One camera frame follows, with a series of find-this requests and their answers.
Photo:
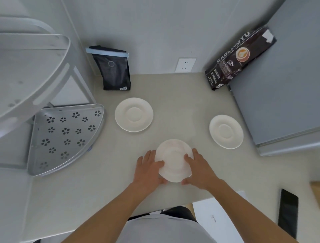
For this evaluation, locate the person's left hand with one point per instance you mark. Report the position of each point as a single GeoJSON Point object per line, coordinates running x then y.
{"type": "Point", "coordinates": [146, 172]}

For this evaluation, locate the person's right hand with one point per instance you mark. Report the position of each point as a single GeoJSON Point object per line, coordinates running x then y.
{"type": "Point", "coordinates": [201, 172]}

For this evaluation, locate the person's right thumb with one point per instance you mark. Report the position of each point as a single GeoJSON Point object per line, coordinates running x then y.
{"type": "Point", "coordinates": [186, 181]}

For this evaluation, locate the person's left middle finger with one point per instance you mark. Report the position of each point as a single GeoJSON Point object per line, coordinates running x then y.
{"type": "Point", "coordinates": [151, 156]}

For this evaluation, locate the person's right middle finger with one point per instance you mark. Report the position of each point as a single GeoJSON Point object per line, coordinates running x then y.
{"type": "Point", "coordinates": [196, 154]}

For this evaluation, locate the person's left thumb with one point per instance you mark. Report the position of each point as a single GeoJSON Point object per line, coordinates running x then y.
{"type": "Point", "coordinates": [162, 181]}

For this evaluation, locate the white ceramic saucer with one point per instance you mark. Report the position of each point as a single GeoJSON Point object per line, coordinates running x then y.
{"type": "Point", "coordinates": [134, 114]}
{"type": "Point", "coordinates": [173, 157]}
{"type": "Point", "coordinates": [226, 131]}

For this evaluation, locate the person's left forearm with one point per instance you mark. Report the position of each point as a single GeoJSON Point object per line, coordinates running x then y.
{"type": "Point", "coordinates": [110, 215]}

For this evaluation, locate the person's right forearm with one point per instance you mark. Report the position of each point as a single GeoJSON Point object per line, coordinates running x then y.
{"type": "Point", "coordinates": [247, 215]}

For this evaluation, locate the person's black trousers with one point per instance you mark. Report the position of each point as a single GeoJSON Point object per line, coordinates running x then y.
{"type": "Point", "coordinates": [181, 212]}

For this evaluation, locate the white flat board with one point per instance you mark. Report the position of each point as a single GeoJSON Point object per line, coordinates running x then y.
{"type": "Point", "coordinates": [217, 212]}

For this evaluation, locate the person's grey shirt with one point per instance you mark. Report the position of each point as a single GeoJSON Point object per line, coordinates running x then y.
{"type": "Point", "coordinates": [165, 231]}

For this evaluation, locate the small black coffee bag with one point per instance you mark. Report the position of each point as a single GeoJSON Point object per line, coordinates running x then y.
{"type": "Point", "coordinates": [115, 72]}

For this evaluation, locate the large black printed coffee bag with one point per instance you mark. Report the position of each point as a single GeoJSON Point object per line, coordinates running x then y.
{"type": "Point", "coordinates": [237, 60]}

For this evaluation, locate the black smartphone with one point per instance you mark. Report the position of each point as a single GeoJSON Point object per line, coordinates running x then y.
{"type": "Point", "coordinates": [288, 212]}

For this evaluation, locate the grey box appliance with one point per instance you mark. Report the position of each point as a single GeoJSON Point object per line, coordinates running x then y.
{"type": "Point", "coordinates": [280, 82]}

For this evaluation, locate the grey metal corner shelf rack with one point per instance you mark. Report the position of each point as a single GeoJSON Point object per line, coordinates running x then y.
{"type": "Point", "coordinates": [50, 105]}

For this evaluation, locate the white wall power outlet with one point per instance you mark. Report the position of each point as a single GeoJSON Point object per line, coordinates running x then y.
{"type": "Point", "coordinates": [185, 65]}

